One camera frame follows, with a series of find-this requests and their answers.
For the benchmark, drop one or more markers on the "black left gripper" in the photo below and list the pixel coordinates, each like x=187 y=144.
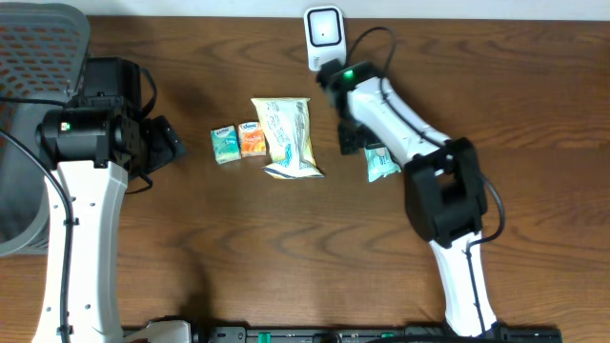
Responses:
x=159 y=143

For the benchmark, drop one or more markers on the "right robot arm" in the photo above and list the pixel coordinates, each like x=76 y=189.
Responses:
x=445 y=190

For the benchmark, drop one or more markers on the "orange small packet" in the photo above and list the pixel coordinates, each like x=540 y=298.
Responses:
x=251 y=139

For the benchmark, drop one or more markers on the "mint green wipes pack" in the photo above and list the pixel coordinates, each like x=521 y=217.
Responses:
x=380 y=163

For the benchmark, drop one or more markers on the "white barcode scanner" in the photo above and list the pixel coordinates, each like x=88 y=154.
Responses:
x=325 y=36

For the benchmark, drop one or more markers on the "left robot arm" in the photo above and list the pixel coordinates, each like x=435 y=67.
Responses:
x=92 y=148

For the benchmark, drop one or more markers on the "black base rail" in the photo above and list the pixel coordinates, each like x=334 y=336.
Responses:
x=333 y=335

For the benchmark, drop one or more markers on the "dark grey plastic basket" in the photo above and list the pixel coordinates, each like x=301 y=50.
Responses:
x=43 y=49

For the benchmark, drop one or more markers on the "teal tissue box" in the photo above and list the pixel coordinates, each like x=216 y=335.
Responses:
x=225 y=145

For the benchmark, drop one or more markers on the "cream snack bag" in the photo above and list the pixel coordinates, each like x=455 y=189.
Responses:
x=286 y=125

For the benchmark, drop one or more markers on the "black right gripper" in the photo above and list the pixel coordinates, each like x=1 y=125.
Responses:
x=345 y=139

